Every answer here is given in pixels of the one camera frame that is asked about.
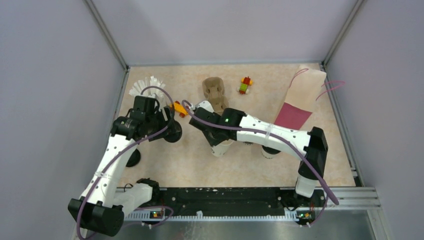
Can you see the black cup lid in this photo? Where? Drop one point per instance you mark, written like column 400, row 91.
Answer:
column 270, row 151
column 175, row 133

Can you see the kraft pink paper bag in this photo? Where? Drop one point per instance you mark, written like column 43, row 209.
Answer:
column 305, row 88

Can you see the stack of black lids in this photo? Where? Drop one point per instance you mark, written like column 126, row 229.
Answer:
column 134, row 159

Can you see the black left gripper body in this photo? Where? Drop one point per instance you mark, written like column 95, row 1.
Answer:
column 157, row 120

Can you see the red green toy brick car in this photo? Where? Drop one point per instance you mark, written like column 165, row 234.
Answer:
column 246, row 82

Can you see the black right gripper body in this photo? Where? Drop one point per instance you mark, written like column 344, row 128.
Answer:
column 212, row 140

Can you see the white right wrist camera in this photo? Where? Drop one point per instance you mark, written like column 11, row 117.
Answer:
column 205, row 105

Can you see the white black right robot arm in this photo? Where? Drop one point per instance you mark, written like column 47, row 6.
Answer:
column 310, row 147

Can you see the yellow toy brick car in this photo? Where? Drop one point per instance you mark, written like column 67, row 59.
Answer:
column 179, row 109

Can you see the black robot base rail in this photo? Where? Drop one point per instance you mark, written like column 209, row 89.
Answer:
column 176, row 197

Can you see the single white paper cup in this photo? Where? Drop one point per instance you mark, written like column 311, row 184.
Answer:
column 267, row 156

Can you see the brown cardboard cup carrier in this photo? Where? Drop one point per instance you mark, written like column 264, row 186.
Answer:
column 214, row 92

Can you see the stack of paper cups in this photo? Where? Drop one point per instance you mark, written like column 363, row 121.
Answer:
column 248, row 143

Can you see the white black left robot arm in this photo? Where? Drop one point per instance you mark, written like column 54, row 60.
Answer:
column 100, row 209

